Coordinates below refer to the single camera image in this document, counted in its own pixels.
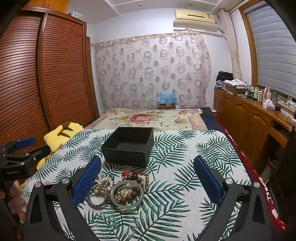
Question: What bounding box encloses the grey window blind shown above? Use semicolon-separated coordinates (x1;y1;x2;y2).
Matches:
243;2;296;98

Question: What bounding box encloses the white pearl necklace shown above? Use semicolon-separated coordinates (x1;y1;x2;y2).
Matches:
91;175;115;195

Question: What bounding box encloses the white printed cloth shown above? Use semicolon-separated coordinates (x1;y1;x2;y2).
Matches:
223;79;247;87

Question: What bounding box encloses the red blanket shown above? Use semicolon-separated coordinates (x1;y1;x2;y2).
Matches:
208;108;287;232

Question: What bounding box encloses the black storage box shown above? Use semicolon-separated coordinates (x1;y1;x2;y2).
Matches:
100;126;154;168

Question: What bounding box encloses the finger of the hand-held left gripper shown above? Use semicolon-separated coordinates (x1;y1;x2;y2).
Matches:
5;137;36;151
22;146;51;163

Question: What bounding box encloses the yellow plush toy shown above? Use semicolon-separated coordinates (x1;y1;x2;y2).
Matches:
37;122;84;171

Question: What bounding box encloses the row of bottles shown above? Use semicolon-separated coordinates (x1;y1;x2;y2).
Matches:
245;85;264;101

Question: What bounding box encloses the stack of folded clothes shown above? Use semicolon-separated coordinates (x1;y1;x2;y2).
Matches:
216;71;234;90

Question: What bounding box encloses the wooden cabinet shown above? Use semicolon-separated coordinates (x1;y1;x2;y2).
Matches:
213;88;296;167

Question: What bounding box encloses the pink tissue box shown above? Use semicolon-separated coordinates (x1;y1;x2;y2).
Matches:
262;99;275;110

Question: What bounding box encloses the beige vase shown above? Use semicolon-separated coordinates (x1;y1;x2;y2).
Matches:
262;86;272;102

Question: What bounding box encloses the red cord bracelet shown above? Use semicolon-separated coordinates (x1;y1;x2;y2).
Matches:
121;170;148;180

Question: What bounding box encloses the brown wooden bead bracelet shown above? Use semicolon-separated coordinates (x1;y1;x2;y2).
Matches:
122;173;141;202

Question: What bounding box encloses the cream air conditioner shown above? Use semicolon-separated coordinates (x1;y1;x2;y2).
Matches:
173;9;219;32

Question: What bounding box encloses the circle pattern curtain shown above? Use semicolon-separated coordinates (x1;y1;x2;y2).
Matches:
91;32;212;109

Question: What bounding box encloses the cream side curtain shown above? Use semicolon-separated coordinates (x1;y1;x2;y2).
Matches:
218;9;241;80

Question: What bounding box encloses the silver bangle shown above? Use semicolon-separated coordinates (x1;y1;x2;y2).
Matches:
87;185;109;208

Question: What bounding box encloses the blue plastic bag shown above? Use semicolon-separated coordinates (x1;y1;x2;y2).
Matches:
157;91;177;105

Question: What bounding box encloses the grey green jade bangle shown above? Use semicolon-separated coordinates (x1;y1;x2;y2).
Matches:
110;180;143;207

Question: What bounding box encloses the brown slatted wardrobe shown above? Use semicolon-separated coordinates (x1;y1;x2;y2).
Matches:
0;6;100;149

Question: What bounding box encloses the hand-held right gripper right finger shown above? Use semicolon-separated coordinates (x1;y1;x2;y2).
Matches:
193;155;274;241

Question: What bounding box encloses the open cardboard box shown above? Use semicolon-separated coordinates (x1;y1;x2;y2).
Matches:
225;83;247;95

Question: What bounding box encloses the person's left hand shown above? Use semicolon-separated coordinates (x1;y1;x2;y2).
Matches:
10;181;24;209

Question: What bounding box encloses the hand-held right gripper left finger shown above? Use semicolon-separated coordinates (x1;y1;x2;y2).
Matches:
24;156;102;241

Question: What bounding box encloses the dark blue blanket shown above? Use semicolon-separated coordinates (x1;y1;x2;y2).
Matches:
200;107;222;131

